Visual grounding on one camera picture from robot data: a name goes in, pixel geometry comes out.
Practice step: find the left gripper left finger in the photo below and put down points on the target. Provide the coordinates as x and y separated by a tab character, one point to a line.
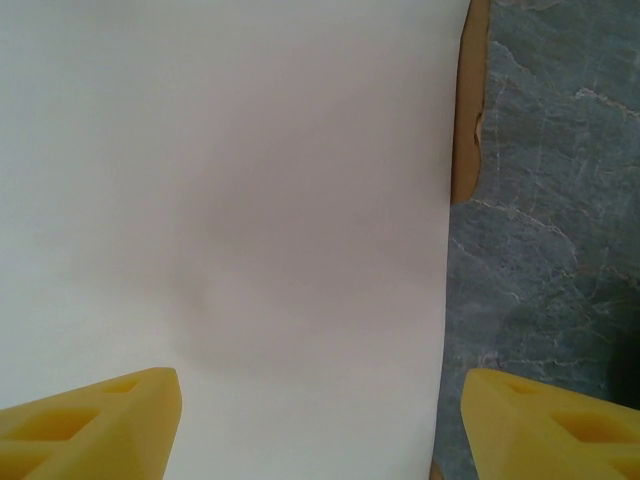
100	430

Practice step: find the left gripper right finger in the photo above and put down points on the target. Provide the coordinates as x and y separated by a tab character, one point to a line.
550	435

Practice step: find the brown cardboard sheet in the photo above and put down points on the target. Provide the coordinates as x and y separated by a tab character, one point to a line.
470	100

